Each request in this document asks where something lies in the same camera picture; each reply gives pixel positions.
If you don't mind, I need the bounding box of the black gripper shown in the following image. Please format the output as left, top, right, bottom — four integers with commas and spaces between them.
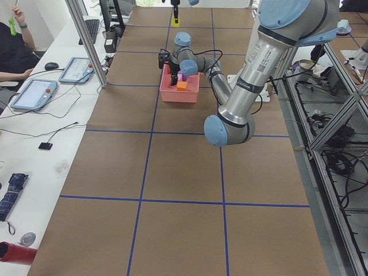
158, 5, 180, 86

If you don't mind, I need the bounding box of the yellow foam block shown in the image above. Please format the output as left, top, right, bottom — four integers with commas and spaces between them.
172, 18, 179, 26

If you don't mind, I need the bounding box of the purple foam block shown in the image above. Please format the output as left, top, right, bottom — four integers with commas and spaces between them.
182, 75, 194, 83

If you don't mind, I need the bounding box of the orange foam block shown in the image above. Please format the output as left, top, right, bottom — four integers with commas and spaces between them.
177, 81, 188, 91

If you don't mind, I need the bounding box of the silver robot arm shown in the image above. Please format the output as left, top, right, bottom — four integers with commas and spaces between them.
170, 0, 199, 24
158, 1, 339, 147

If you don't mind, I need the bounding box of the pink plastic bin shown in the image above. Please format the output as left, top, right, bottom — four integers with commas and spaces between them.
159, 64, 200, 103

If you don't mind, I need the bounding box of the black label box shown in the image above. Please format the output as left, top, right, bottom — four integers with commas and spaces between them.
103, 26, 123, 53

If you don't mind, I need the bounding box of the black keyboard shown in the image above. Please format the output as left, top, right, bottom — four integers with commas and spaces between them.
84, 19, 100, 44

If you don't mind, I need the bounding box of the far teach pendant tablet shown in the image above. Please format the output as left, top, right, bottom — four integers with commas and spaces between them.
59, 57, 94, 85

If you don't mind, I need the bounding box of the teach pendant tablet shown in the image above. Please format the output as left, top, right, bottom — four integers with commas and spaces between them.
59, 57, 94, 85
10, 79, 58, 111

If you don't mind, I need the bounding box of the black computer mouse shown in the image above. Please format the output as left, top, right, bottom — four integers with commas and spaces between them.
44, 62, 59, 71

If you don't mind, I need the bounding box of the near teach pendant tablet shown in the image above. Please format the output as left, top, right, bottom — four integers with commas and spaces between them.
10, 79, 58, 111

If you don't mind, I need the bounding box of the seated person in black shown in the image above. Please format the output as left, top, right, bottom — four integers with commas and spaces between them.
1, 6, 40, 82

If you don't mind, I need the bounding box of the small black phone device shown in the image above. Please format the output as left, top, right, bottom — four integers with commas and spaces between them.
38, 142, 53, 151

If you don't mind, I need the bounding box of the folded blue umbrella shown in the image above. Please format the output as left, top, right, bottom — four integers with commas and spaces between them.
1, 173, 29, 235

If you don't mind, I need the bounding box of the round silver disc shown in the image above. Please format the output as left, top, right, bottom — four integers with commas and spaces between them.
19, 232, 36, 247

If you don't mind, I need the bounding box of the red cylinder bottle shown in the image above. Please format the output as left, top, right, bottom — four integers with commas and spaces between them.
1, 241, 37, 265

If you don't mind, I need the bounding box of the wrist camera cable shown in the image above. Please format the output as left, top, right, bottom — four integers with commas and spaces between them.
193, 49, 224, 84

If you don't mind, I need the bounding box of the aluminium frame post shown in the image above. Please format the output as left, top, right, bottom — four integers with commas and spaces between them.
65, 0, 108, 88

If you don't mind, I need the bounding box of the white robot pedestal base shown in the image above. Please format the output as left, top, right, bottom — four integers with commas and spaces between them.
227, 75, 270, 102

